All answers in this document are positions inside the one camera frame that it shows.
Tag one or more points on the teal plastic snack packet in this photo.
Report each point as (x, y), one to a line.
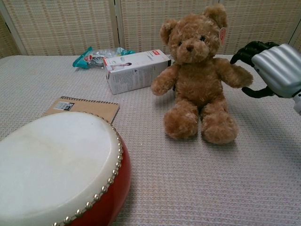
(94, 57)

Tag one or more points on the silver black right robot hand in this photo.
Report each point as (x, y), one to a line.
(275, 68)

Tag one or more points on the red drum with white skin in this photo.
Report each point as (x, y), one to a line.
(58, 169)

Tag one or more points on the brown spiral notebook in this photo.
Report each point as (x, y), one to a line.
(94, 108)

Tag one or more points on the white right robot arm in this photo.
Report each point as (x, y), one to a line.
(297, 100)

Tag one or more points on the brown teddy bear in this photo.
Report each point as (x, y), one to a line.
(197, 80)

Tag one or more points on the white cardboard product box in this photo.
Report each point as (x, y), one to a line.
(136, 70)

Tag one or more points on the beige woven folding screen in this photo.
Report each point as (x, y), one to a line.
(94, 26)

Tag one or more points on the grey waffle weave tablecloth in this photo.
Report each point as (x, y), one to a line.
(178, 164)

